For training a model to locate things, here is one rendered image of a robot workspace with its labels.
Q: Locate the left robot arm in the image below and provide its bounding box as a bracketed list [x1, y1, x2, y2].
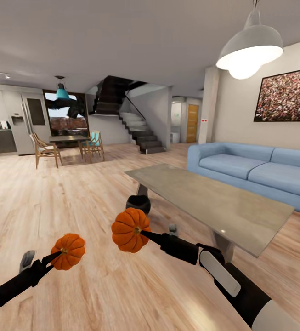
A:
[0, 250, 62, 307]

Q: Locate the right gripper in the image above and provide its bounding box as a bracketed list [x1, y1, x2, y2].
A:
[141, 231, 187, 260]

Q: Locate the cauldron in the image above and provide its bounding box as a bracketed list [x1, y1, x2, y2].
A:
[126, 194, 151, 215]

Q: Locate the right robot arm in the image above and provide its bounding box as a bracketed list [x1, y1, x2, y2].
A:
[141, 223, 300, 331]

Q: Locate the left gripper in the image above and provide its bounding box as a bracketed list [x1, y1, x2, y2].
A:
[12, 251, 62, 296]

